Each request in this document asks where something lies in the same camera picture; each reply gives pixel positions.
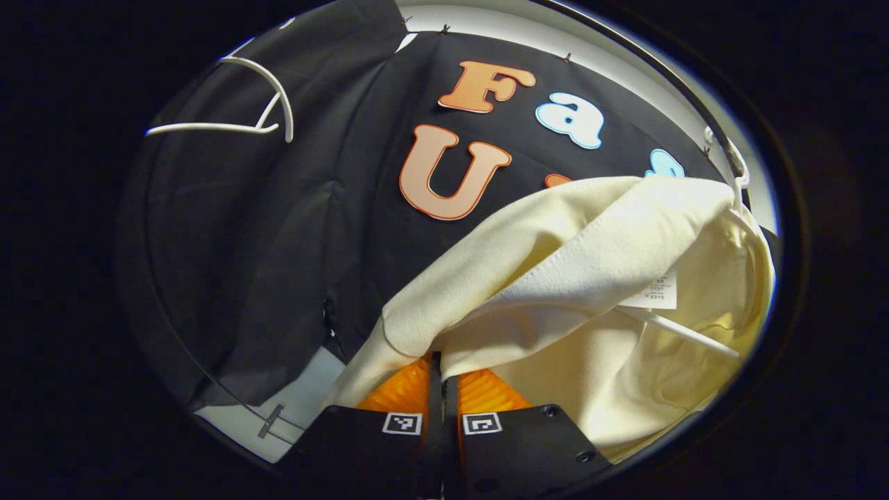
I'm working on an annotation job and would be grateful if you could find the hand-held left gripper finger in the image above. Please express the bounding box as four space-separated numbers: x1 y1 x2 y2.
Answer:
299 351 443 500
442 368 612 500

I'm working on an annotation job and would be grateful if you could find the cream shirt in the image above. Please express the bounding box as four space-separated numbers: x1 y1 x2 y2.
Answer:
323 175 775 465

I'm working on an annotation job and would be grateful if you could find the white clothes hanger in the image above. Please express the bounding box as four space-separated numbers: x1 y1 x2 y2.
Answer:
144 56 295 144
615 125 772 360

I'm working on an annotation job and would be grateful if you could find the black backdrop cloth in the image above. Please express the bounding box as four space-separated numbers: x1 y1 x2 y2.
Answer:
118 0 730 410

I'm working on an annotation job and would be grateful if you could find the small grey metal bracket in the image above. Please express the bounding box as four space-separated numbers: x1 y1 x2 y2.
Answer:
257 403 285 440

